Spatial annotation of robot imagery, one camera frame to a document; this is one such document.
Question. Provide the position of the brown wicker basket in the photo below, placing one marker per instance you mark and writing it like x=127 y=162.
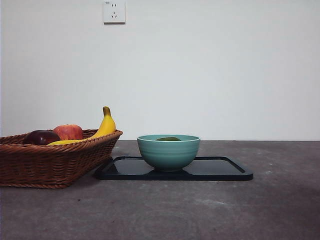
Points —
x=37 y=162

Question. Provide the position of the dark rectangular tray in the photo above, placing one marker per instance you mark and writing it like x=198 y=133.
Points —
x=220 y=170

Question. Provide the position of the yellow banana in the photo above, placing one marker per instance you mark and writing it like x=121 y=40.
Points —
x=107 y=125

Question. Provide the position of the teal ceramic bowl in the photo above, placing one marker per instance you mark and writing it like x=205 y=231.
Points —
x=168 y=155

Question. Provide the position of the white wall socket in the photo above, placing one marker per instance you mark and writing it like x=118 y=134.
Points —
x=114 y=12

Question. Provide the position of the green avocado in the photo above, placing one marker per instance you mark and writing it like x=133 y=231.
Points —
x=168 y=139

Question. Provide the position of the dark red apple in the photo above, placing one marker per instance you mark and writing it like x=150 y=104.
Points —
x=40 y=137

